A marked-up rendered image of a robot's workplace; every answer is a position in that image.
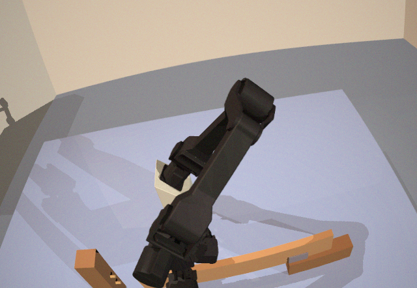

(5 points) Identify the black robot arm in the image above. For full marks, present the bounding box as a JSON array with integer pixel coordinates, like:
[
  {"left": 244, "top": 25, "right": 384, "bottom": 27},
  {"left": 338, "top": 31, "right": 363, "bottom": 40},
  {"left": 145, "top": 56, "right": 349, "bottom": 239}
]
[{"left": 132, "top": 78, "right": 276, "bottom": 288}]

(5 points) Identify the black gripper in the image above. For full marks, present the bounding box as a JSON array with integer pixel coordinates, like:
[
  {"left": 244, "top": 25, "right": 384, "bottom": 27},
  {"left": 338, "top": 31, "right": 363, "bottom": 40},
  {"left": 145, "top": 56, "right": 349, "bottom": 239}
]
[{"left": 165, "top": 258, "right": 198, "bottom": 288}]

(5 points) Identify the long wooden bed rail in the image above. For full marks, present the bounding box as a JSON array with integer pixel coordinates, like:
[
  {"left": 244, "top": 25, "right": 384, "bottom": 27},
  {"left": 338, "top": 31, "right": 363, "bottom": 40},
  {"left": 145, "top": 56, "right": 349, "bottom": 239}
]
[{"left": 191, "top": 229, "right": 334, "bottom": 283}]

